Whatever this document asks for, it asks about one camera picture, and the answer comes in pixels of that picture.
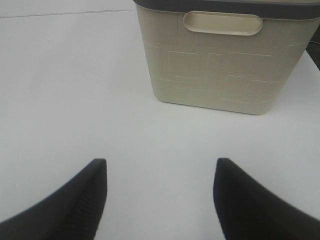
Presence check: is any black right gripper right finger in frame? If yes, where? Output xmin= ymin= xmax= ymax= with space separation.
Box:
xmin=213 ymin=158 xmax=320 ymax=240

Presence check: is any beige basket with grey rim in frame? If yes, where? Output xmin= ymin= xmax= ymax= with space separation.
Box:
xmin=135 ymin=0 xmax=320 ymax=115

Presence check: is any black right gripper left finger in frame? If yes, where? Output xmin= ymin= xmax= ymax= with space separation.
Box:
xmin=0 ymin=158 xmax=108 ymax=240

